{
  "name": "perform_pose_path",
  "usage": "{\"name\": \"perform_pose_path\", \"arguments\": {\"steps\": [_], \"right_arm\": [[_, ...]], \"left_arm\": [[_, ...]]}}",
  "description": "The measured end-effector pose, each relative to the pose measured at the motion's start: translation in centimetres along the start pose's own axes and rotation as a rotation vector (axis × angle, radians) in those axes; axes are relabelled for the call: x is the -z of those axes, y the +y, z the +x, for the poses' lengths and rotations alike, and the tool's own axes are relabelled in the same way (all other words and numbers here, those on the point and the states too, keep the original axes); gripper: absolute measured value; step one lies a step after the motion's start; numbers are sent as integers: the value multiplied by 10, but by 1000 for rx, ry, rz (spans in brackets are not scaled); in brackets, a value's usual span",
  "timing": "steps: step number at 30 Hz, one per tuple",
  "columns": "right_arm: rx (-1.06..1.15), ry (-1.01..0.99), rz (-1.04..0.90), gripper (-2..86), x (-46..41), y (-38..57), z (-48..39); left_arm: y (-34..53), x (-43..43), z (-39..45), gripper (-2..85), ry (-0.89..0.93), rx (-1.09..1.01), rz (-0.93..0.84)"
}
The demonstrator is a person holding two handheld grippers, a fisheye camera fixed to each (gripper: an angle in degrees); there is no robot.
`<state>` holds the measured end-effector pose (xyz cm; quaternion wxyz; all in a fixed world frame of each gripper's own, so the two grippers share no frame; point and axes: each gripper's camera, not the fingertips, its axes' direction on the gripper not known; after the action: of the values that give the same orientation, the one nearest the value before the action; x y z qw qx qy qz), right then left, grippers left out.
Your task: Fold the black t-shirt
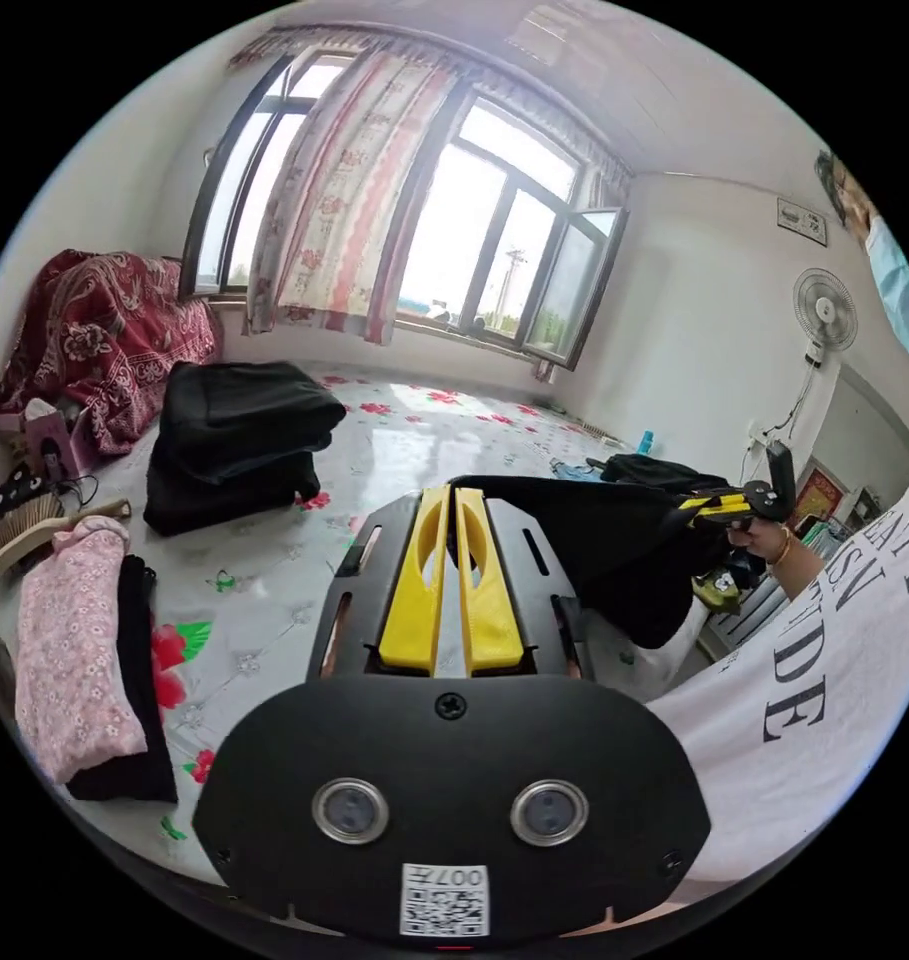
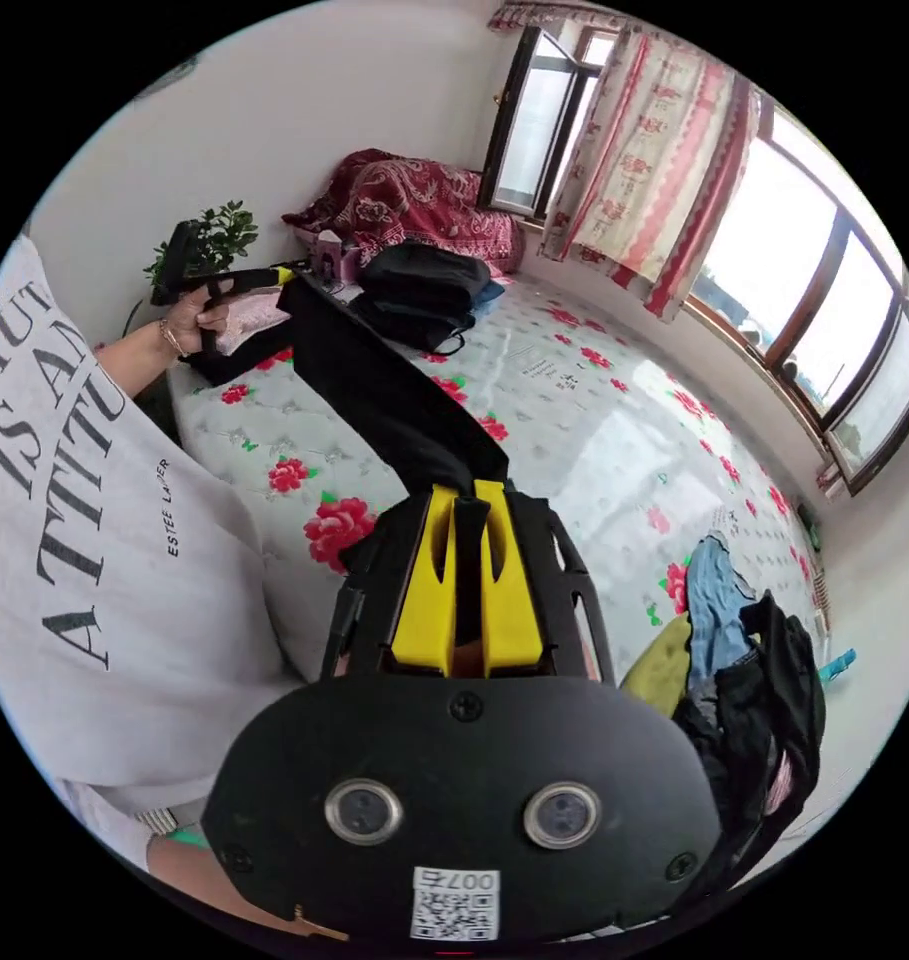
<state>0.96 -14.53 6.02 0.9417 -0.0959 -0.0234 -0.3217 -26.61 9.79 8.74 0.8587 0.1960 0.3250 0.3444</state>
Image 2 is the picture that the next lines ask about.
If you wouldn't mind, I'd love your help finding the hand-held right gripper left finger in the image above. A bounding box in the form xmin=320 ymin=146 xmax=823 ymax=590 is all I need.
xmin=390 ymin=485 xmax=457 ymax=677

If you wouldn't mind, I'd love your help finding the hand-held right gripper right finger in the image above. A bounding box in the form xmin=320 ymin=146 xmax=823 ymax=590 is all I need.
xmin=473 ymin=479 xmax=545 ymax=672

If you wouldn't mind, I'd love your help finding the black t-shirt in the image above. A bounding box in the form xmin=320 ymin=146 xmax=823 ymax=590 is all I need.
xmin=177 ymin=269 xmax=513 ymax=651

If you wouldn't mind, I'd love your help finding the person's right forearm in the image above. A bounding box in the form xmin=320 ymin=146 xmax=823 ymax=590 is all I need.
xmin=146 ymin=833 xmax=352 ymax=943

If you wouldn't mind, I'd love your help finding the person's left forearm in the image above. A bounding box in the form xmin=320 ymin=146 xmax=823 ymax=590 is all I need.
xmin=92 ymin=317 xmax=182 ymax=394

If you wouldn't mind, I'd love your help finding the person's left hand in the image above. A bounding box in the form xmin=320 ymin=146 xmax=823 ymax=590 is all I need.
xmin=161 ymin=289 xmax=231 ymax=358

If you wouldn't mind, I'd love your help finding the pink cushion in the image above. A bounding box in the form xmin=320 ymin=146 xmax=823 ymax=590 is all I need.
xmin=212 ymin=292 xmax=292 ymax=355

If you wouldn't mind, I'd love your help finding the pink box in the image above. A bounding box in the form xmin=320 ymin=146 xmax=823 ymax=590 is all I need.
xmin=310 ymin=230 xmax=362 ymax=284

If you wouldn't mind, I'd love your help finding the green potted plant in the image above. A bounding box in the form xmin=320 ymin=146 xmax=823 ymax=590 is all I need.
xmin=141 ymin=200 xmax=261 ymax=291

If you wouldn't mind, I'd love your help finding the pile of folded dark clothes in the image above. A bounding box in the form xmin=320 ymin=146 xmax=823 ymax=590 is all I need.
xmin=345 ymin=240 xmax=506 ymax=356

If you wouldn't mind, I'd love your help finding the red patterned rolled blanket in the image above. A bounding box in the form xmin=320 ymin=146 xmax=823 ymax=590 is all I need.
xmin=281 ymin=147 xmax=527 ymax=281

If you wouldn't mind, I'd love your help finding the bed with flowered sheet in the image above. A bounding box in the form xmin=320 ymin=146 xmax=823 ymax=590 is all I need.
xmin=165 ymin=269 xmax=832 ymax=695

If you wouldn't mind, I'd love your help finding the heap of unfolded clothes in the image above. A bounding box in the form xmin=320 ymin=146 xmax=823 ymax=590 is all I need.
xmin=620 ymin=535 xmax=828 ymax=905

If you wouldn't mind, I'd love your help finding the person's body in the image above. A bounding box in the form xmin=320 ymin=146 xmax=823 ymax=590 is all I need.
xmin=0 ymin=232 xmax=314 ymax=876

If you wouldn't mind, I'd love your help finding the open dark-framed window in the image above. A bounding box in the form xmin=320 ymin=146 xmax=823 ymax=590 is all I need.
xmin=477 ymin=25 xmax=614 ymax=220

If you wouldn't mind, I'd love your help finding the red and cream curtain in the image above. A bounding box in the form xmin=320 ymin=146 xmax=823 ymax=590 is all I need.
xmin=539 ymin=20 xmax=757 ymax=325

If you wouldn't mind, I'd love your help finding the wide brown-framed window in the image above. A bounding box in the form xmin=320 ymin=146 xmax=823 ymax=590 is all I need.
xmin=684 ymin=95 xmax=909 ymax=498

